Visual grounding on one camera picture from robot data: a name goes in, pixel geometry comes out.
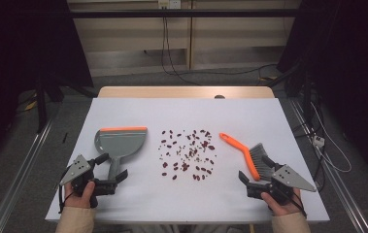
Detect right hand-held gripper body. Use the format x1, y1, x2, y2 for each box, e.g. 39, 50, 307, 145
246, 163, 318, 207

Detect person's grey trousers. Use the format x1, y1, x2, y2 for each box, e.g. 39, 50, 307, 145
127, 224, 252, 233

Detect black stand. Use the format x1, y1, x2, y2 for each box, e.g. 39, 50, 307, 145
34, 74, 49, 134
301, 71, 314, 124

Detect black crossbar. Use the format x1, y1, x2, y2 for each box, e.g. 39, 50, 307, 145
19, 9, 302, 18

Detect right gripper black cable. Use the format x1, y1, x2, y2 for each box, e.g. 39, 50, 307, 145
296, 193, 308, 218

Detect person's left hand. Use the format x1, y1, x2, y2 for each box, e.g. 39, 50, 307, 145
63, 181, 97, 210

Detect black curtain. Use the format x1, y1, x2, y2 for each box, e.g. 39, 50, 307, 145
0, 0, 94, 169
277, 0, 368, 185

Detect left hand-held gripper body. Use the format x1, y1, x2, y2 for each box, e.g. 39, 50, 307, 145
58, 153, 118, 209

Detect red beans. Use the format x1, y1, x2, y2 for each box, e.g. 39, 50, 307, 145
157, 129, 217, 182

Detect aluminium rail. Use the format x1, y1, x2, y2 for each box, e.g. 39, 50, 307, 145
0, 115, 56, 233
287, 98, 368, 233

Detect black hanging cable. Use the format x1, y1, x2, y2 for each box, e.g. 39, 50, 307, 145
160, 8, 202, 86

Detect orange brush with grey bristles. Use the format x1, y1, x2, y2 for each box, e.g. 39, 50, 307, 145
218, 132, 275, 183

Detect person's right hand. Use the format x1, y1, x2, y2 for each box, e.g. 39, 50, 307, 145
260, 188, 306, 217

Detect white wall outlet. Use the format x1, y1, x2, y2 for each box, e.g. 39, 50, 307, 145
157, 0, 182, 10

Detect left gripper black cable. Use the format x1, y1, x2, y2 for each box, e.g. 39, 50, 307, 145
57, 184, 76, 215

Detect grey dustpan with orange edge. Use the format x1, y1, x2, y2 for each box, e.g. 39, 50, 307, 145
93, 125, 149, 183

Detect white cable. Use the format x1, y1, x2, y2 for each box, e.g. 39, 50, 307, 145
311, 103, 352, 174

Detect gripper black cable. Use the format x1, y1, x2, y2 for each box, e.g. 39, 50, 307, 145
57, 184, 76, 215
296, 193, 308, 218

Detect wooden table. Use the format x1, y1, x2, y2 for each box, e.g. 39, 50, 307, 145
97, 85, 276, 99

